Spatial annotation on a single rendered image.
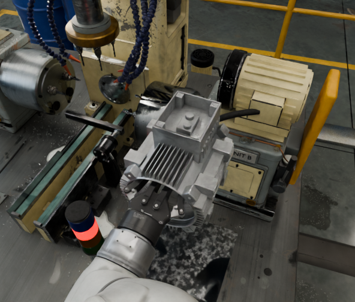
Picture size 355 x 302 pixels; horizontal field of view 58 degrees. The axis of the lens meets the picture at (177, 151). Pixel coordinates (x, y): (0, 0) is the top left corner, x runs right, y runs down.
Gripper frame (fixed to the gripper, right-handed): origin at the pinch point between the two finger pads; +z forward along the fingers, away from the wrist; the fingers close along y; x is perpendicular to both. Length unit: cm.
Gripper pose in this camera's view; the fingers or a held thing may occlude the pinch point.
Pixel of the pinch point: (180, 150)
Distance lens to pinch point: 66.5
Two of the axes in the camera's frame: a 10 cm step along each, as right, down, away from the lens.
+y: -9.1, -3.1, 2.6
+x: 0.4, 5.6, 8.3
